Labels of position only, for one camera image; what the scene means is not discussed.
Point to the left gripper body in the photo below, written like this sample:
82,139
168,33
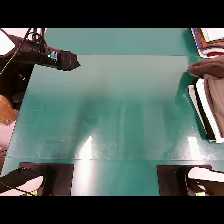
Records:
67,60

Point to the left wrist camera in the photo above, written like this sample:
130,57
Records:
38,37

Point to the heap of clothes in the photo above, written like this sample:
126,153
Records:
211,40

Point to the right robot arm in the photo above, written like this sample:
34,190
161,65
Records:
203,180

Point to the black garment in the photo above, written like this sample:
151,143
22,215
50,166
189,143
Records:
200,106

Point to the brown T-shirt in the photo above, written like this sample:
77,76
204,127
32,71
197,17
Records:
208,68

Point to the grey garment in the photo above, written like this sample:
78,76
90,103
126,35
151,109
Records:
216,100

